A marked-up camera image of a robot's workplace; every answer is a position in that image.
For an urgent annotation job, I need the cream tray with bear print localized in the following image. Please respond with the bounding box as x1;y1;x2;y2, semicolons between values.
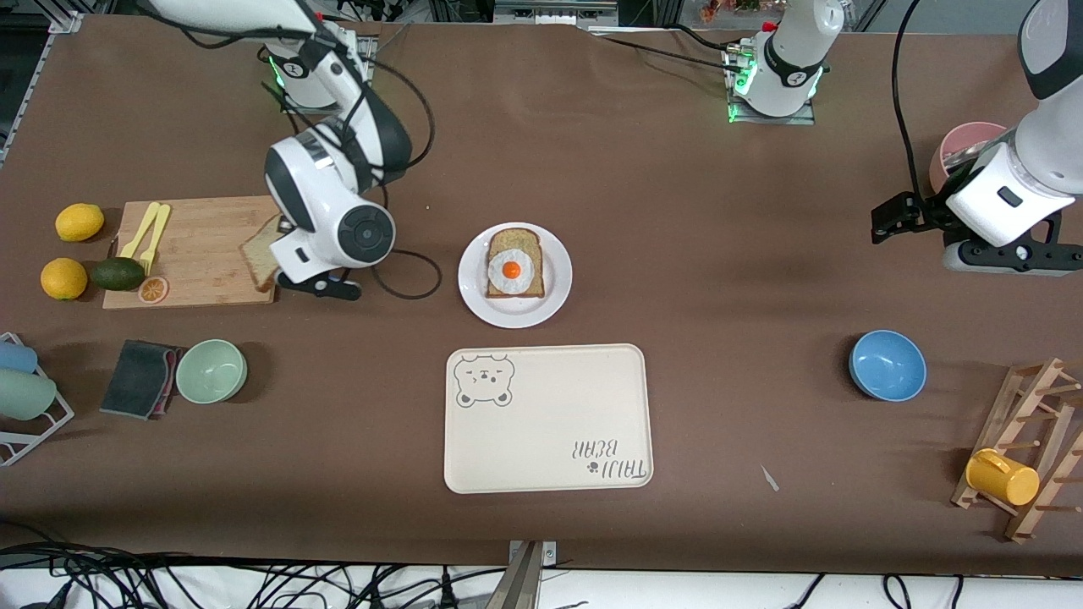
443;343;655;495

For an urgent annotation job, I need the yellow mug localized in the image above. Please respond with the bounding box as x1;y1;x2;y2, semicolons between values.
965;448;1041;507

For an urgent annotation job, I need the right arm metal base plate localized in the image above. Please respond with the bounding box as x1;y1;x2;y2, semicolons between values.
279;21;377;115

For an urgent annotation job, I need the yellow lemon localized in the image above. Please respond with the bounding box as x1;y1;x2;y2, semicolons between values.
55;203;106;244
41;257;89;302

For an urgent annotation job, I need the white wire rack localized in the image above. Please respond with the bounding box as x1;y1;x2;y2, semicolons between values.
0;332;75;466

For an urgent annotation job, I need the mint green bowl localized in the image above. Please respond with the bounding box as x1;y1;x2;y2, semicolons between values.
175;339;249;404

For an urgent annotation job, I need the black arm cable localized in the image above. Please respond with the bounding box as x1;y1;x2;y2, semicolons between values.
891;0;925;202
334;47;443;302

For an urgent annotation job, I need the pale green cup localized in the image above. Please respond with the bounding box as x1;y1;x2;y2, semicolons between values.
0;370;58;421

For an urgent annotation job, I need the dark grey folded cloth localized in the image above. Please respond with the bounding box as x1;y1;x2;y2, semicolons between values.
99;340;180;420

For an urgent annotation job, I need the wooden mug rack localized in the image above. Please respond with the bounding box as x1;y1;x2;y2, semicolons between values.
950;358;1083;544

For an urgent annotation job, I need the blue cup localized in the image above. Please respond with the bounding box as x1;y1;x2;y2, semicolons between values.
0;339;39;374

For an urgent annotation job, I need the dark green avocado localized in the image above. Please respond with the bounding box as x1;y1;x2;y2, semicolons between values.
89;256;146;293

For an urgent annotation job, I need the blue bowl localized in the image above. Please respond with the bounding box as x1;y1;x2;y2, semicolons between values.
849;330;927;402

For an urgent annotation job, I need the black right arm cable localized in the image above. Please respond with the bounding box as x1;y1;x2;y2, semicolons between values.
334;47;443;302

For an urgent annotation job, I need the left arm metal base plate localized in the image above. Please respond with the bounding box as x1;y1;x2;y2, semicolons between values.
726;42;817;126

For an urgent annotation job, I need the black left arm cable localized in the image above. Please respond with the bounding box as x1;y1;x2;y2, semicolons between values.
891;0;925;202

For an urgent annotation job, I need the pink bowl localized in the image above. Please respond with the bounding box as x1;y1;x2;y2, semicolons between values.
929;122;1009;195

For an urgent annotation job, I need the fried egg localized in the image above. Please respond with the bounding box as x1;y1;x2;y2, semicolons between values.
488;249;536;295

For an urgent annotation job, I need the plain brown bread slice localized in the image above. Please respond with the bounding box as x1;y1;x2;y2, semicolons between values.
239;213;285;294

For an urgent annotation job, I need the metal mount bracket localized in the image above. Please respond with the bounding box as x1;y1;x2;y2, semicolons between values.
487;540;558;609

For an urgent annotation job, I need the black table cable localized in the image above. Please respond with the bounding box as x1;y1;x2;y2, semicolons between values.
588;25;741;73

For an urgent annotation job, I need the black cable bundle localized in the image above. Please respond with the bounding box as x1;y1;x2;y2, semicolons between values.
0;524;509;609

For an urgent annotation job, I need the toast slice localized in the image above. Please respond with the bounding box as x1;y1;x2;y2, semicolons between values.
486;228;546;299

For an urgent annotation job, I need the yellow plastic fork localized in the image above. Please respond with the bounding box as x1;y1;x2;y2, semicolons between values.
140;204;173;276

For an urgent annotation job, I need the bamboo cutting board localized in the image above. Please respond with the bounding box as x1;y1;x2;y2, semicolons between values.
102;195;287;310

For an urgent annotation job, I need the round white plate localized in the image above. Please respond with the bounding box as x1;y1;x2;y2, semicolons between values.
458;222;574;330

